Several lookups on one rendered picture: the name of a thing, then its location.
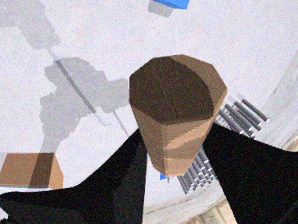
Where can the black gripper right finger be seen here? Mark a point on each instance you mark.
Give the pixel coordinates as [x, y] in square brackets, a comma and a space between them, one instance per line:
[260, 182]

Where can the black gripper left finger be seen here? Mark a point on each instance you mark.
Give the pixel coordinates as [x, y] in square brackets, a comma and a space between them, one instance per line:
[113, 194]

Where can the blue block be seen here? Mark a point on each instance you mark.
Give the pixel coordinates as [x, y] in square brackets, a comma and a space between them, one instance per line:
[178, 4]

